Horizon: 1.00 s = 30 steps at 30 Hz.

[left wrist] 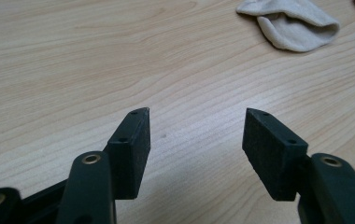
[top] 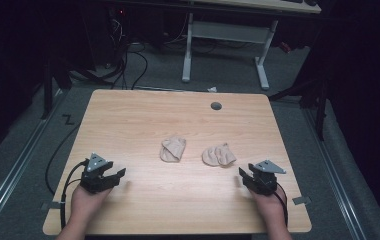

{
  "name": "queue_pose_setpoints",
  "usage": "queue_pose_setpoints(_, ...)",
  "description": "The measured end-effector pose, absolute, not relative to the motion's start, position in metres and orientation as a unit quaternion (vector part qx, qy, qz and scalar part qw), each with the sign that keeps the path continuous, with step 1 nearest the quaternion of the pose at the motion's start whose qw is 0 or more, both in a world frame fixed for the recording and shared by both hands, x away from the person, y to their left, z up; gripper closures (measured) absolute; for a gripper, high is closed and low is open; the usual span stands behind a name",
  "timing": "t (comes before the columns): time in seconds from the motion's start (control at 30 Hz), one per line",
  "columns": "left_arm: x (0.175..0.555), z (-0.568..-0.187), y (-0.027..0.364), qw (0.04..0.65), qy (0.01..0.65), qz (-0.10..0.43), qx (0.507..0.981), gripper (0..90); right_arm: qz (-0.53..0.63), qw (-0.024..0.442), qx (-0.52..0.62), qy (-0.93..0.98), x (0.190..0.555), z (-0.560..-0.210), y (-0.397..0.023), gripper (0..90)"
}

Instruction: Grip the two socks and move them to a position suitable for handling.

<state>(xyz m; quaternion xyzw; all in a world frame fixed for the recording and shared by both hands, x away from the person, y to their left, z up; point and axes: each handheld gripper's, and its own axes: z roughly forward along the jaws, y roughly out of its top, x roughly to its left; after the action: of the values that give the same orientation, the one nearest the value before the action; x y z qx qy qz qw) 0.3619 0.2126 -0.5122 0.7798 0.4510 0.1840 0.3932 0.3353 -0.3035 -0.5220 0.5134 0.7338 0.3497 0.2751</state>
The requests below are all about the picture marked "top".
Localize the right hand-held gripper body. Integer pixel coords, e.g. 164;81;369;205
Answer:
242;159;287;197

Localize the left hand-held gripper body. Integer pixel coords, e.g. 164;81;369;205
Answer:
79;152;121;195

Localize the beige sock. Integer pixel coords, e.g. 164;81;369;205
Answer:
201;142;238;168
159;135;187;164

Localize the person's right hand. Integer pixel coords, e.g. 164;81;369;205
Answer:
248;185;288;223

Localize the person's left hand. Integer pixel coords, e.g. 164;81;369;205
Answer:
70;184;113;224

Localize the grey tape strip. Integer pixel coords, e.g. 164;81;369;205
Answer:
40;200;66;212
291;195;312;206

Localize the black metal stand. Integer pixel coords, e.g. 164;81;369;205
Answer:
40;58;74;121
268;74;331;142

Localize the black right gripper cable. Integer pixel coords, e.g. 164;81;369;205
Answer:
271;181;290;228

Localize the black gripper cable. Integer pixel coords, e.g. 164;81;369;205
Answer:
271;181;290;228
59;159;90;230

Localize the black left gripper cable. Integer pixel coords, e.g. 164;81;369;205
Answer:
59;159;90;230

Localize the black floor cable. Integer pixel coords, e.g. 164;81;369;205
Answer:
44;122;82;196

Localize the metal floor rail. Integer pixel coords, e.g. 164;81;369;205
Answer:
301;108;368;240
0;88;66;236

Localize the bundle of black cables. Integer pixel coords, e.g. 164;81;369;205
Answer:
102;8;150;91

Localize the white desk with metal frame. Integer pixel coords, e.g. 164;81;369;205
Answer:
181;0;323;91

